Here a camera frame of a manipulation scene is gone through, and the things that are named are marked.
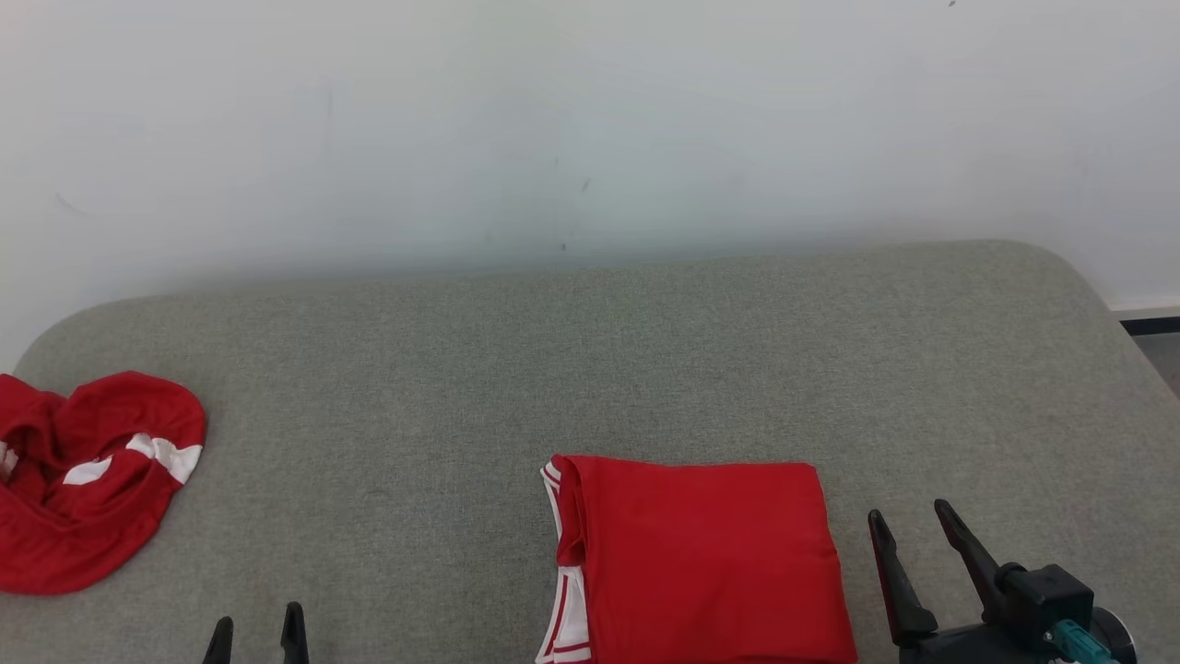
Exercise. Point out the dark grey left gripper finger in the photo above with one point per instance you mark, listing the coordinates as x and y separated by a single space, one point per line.
219 646
294 636

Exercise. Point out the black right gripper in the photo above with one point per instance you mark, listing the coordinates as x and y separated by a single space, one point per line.
977 646

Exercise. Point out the red basketball jersey number 23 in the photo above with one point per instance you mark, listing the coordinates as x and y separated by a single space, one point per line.
719 563

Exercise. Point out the crumpled red shorts white stripes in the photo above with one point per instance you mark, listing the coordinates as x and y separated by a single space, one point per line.
83 516

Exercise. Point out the grey fabric mat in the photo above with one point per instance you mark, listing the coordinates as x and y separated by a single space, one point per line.
645 369

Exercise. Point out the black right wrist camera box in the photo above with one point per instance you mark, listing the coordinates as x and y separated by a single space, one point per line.
1046 595

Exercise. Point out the white wall baseboard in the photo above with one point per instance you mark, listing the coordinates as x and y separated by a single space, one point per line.
1146 316

